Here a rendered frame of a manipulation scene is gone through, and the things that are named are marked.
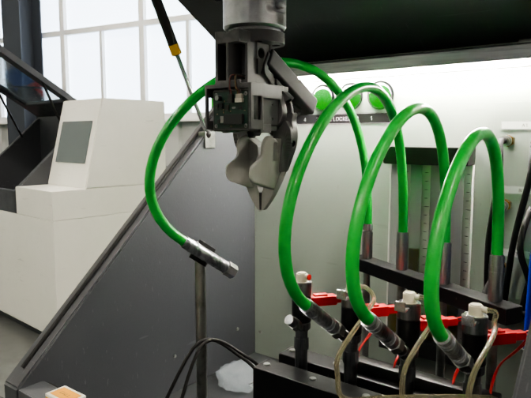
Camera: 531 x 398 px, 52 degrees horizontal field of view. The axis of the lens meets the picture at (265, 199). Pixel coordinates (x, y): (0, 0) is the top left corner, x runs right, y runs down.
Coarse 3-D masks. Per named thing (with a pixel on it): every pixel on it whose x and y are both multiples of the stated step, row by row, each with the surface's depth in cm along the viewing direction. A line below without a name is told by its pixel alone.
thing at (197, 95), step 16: (288, 64) 81; (304, 64) 82; (192, 96) 75; (176, 112) 74; (352, 112) 88; (352, 128) 89; (160, 144) 73; (368, 160) 90; (368, 208) 91; (160, 224) 74; (368, 224) 91; (176, 240) 76
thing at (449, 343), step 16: (480, 128) 58; (464, 144) 55; (496, 144) 62; (464, 160) 54; (496, 160) 64; (448, 176) 53; (496, 176) 65; (448, 192) 52; (496, 192) 66; (448, 208) 51; (496, 208) 67; (432, 224) 51; (496, 224) 67; (432, 240) 50; (496, 240) 67; (432, 256) 50; (496, 256) 68; (432, 272) 50; (496, 272) 68; (432, 288) 50; (496, 288) 68; (432, 304) 50; (432, 320) 51; (432, 336) 54; (448, 336) 53; (448, 352) 55; (464, 352) 57; (464, 368) 59
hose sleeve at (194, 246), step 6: (186, 240) 76; (192, 240) 77; (186, 246) 76; (192, 246) 77; (198, 246) 77; (204, 246) 78; (192, 252) 77; (198, 252) 77; (204, 252) 78; (210, 252) 78; (204, 258) 78; (210, 258) 78; (216, 258) 79; (222, 258) 80; (210, 264) 79; (216, 264) 79; (222, 264) 79; (228, 264) 80; (222, 270) 80
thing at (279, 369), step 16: (288, 352) 83; (256, 368) 77; (272, 368) 77; (288, 368) 77; (320, 368) 78; (256, 384) 77; (272, 384) 76; (288, 384) 74; (304, 384) 72; (320, 384) 72; (368, 384) 73; (384, 384) 72
